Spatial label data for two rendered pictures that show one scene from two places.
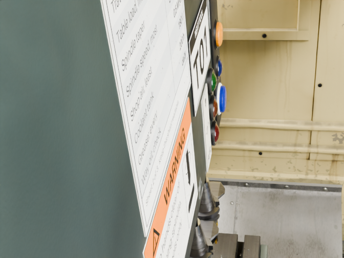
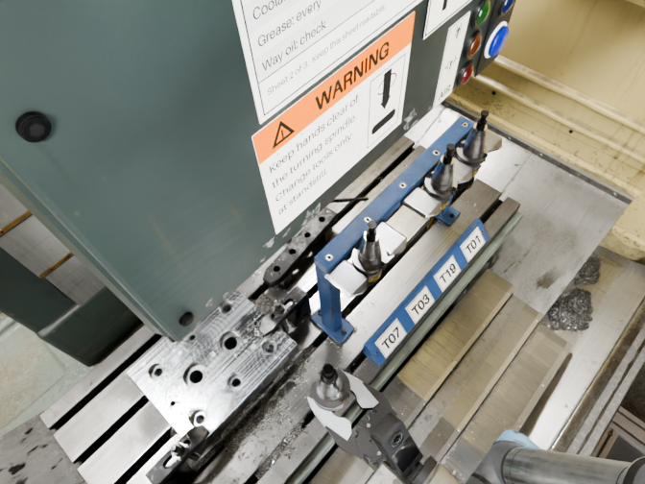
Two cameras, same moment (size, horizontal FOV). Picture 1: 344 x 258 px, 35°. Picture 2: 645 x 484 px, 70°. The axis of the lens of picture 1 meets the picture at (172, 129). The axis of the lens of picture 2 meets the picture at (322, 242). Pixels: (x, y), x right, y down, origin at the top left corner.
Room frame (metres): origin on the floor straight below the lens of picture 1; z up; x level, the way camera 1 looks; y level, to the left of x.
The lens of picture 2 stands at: (0.06, -0.11, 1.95)
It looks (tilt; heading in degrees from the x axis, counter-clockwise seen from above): 59 degrees down; 32
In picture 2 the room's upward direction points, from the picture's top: 5 degrees counter-clockwise
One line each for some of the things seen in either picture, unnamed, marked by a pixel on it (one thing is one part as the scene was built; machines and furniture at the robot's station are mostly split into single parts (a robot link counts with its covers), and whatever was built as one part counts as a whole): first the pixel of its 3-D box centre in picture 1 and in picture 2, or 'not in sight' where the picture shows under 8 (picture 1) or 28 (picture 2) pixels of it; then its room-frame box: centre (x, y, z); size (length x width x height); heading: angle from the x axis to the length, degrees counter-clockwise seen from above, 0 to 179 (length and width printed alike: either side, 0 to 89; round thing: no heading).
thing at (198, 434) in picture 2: not in sight; (182, 455); (0.00, 0.23, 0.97); 0.13 x 0.03 x 0.15; 165
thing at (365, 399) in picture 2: not in sight; (354, 390); (0.23, -0.03, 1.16); 0.09 x 0.03 x 0.06; 62
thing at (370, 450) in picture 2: not in sight; (391, 451); (0.17, -0.13, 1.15); 0.12 x 0.08 x 0.09; 75
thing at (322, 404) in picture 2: not in sight; (330, 389); (0.21, 0.00, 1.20); 0.06 x 0.06 x 0.03
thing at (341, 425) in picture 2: not in sight; (328, 421); (0.17, -0.02, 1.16); 0.09 x 0.03 x 0.06; 88
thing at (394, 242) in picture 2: not in sight; (388, 239); (0.50, 0.03, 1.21); 0.07 x 0.05 x 0.01; 75
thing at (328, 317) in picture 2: not in sight; (329, 299); (0.40, 0.11, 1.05); 0.10 x 0.05 x 0.30; 75
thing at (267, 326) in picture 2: not in sight; (284, 314); (0.35, 0.20, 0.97); 0.13 x 0.03 x 0.15; 165
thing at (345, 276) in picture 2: not in sight; (349, 279); (0.39, 0.05, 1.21); 0.07 x 0.05 x 0.01; 75
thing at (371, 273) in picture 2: not in sight; (369, 258); (0.44, 0.04, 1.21); 0.06 x 0.06 x 0.03
